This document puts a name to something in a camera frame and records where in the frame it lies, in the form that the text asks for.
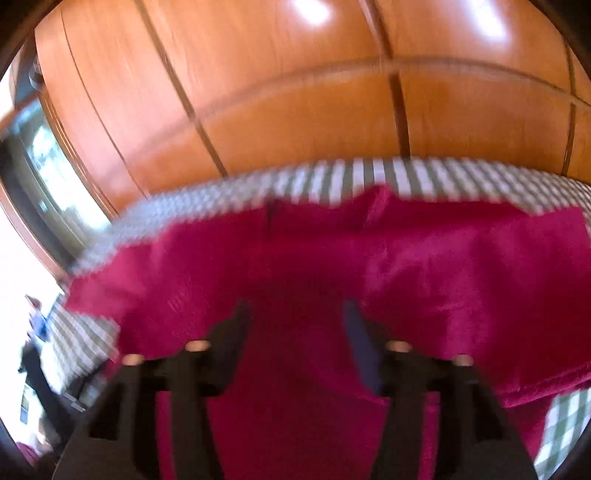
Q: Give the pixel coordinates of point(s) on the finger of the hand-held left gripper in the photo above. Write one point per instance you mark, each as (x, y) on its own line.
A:
(44, 369)

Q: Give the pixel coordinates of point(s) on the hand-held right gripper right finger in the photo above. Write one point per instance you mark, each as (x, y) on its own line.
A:
(359, 334)

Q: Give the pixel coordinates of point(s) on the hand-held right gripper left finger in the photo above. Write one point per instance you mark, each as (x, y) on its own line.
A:
(240, 325)

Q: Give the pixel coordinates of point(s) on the magenta small garment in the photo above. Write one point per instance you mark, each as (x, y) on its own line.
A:
(300, 258)

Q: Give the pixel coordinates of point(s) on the green white checked bedsheet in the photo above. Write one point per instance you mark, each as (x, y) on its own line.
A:
(415, 177)

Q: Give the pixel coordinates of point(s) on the wooden framed glass panel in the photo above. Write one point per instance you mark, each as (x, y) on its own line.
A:
(51, 161)

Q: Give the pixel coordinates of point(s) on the wooden wardrobe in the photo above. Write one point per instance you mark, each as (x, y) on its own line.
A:
(300, 115)

